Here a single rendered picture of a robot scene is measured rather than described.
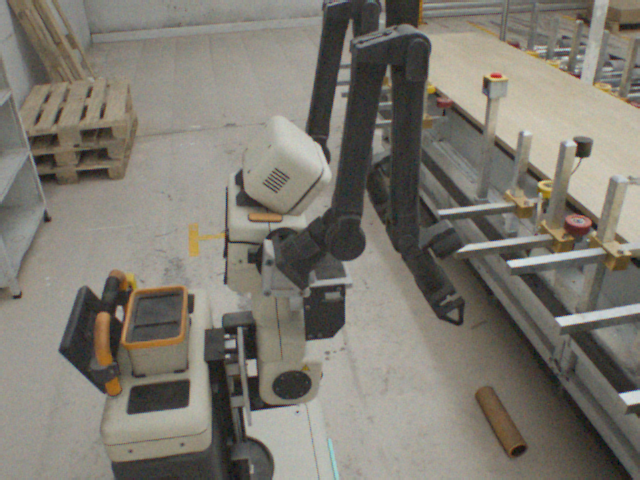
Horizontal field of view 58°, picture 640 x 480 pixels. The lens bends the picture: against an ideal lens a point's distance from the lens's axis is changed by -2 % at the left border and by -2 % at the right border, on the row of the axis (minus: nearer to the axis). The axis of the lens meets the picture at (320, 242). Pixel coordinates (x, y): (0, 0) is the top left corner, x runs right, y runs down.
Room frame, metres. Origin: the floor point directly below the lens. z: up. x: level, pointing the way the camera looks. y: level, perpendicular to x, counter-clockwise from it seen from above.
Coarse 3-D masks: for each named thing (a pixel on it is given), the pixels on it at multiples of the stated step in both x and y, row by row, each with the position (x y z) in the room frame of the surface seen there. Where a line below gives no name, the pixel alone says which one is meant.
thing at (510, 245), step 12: (504, 240) 1.58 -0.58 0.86; (516, 240) 1.58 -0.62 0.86; (528, 240) 1.58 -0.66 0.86; (540, 240) 1.57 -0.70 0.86; (552, 240) 1.58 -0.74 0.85; (576, 240) 1.59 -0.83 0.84; (456, 252) 1.53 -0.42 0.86; (468, 252) 1.53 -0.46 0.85; (480, 252) 1.54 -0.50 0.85; (492, 252) 1.55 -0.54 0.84; (504, 252) 1.55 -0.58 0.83
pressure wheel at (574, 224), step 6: (570, 216) 1.64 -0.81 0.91; (576, 216) 1.64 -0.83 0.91; (582, 216) 1.63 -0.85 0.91; (570, 222) 1.60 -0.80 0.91; (576, 222) 1.60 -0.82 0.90; (582, 222) 1.60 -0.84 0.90; (588, 222) 1.60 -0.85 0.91; (564, 228) 1.61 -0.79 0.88; (570, 228) 1.59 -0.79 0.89; (576, 228) 1.58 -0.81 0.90; (582, 228) 1.57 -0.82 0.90; (588, 228) 1.58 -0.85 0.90; (576, 234) 1.57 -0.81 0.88; (582, 234) 1.57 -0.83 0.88
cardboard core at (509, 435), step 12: (480, 396) 1.68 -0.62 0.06; (492, 396) 1.66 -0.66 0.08; (492, 408) 1.60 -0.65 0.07; (504, 408) 1.60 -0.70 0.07; (492, 420) 1.56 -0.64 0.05; (504, 420) 1.53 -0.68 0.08; (504, 432) 1.49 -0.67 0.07; (516, 432) 1.48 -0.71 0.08; (504, 444) 1.45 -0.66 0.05; (516, 444) 1.42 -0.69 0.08; (516, 456) 1.42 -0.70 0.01
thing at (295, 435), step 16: (256, 416) 1.42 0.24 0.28; (272, 416) 1.42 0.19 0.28; (288, 416) 1.42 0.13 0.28; (304, 416) 1.41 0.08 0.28; (320, 416) 1.42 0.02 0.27; (256, 432) 1.35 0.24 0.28; (272, 432) 1.35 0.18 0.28; (288, 432) 1.35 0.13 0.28; (304, 432) 1.34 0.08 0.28; (320, 432) 1.35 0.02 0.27; (256, 448) 1.29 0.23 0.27; (272, 448) 1.28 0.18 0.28; (288, 448) 1.28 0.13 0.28; (304, 448) 1.28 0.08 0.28; (320, 448) 1.28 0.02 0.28; (256, 464) 1.23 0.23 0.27; (272, 464) 1.22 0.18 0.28; (288, 464) 1.22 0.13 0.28; (304, 464) 1.22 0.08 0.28; (320, 464) 1.21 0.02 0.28
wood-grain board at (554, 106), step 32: (480, 32) 4.35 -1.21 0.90; (448, 64) 3.52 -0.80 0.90; (480, 64) 3.50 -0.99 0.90; (512, 64) 3.48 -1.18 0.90; (544, 64) 3.46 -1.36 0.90; (448, 96) 2.91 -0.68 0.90; (480, 96) 2.90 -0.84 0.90; (512, 96) 2.88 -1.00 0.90; (544, 96) 2.87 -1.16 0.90; (576, 96) 2.86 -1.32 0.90; (608, 96) 2.85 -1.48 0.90; (480, 128) 2.53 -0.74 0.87; (512, 128) 2.44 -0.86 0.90; (544, 128) 2.43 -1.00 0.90; (576, 128) 2.42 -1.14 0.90; (608, 128) 2.41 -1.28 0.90; (544, 160) 2.09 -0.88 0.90; (576, 160) 2.08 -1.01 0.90; (608, 160) 2.08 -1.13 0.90; (576, 192) 1.82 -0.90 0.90
